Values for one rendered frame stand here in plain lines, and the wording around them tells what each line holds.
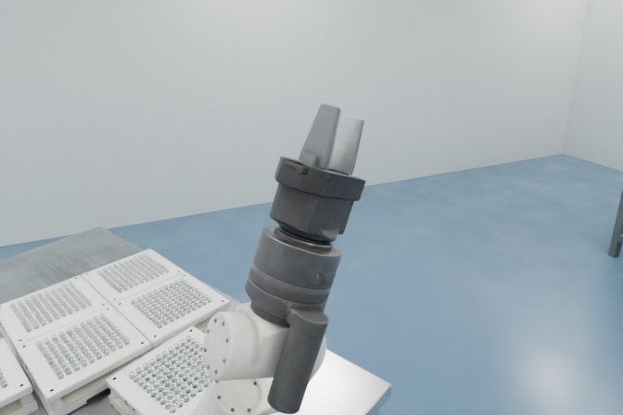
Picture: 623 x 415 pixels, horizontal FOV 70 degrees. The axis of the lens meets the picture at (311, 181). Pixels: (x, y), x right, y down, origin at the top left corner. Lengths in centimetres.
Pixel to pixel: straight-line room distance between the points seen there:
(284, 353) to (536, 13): 562
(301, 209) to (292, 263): 5
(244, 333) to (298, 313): 6
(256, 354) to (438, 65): 472
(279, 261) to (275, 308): 5
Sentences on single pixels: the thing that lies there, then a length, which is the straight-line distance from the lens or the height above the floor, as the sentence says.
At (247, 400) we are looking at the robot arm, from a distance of 56.
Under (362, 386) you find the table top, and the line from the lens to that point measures 119.
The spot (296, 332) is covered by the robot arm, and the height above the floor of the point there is 138.
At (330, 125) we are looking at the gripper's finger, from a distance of 43.
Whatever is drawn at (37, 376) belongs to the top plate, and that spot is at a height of 90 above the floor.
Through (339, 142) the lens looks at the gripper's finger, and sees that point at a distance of 48.
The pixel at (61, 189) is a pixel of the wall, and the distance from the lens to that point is 424.
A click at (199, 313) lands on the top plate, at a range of 134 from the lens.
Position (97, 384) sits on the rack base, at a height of 85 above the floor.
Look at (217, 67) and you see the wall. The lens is 408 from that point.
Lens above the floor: 166
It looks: 19 degrees down
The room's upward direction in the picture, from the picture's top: 1 degrees counter-clockwise
